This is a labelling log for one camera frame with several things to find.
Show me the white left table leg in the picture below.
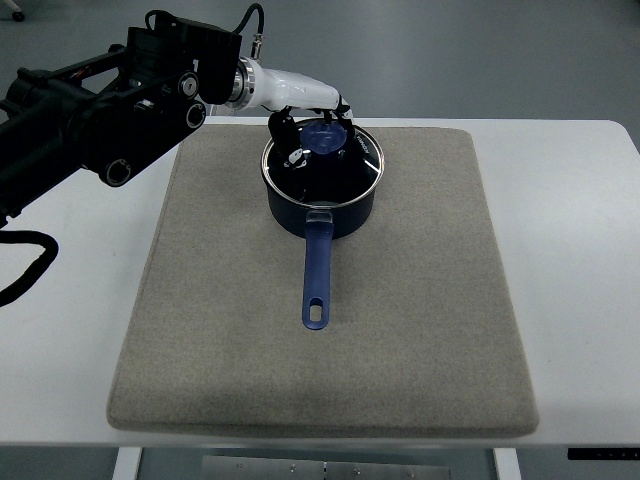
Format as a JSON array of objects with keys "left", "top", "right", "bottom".
[{"left": 112, "top": 447, "right": 143, "bottom": 480}]

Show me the dark blue saucepan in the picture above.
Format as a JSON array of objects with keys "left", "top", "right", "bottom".
[{"left": 261, "top": 168, "right": 375, "bottom": 330}]

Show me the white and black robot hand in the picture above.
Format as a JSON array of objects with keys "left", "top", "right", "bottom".
[{"left": 226, "top": 57, "right": 353, "bottom": 168}]

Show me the white right table leg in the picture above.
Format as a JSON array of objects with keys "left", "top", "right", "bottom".
[{"left": 493, "top": 448, "right": 523, "bottom": 480}]

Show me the glass lid with blue knob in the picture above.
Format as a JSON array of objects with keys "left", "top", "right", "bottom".
[{"left": 261, "top": 118, "right": 384, "bottom": 206}]

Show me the black cable loop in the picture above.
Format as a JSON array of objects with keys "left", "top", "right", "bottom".
[{"left": 0, "top": 229, "right": 60, "bottom": 307}]

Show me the white table leg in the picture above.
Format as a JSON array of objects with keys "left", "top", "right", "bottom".
[
  {"left": 112, "top": 447, "right": 143, "bottom": 480},
  {"left": 493, "top": 448, "right": 523, "bottom": 480}
]

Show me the beige fabric mat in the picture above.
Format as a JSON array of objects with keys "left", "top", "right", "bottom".
[{"left": 106, "top": 125, "right": 539, "bottom": 438}]

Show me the metal table base plate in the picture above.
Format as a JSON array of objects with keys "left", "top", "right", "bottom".
[{"left": 200, "top": 456, "right": 451, "bottom": 480}]

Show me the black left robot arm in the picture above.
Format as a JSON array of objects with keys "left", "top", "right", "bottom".
[{"left": 1, "top": 3, "right": 264, "bottom": 224}]

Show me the black table control panel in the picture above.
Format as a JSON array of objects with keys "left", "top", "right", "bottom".
[{"left": 567, "top": 447, "right": 640, "bottom": 461}]

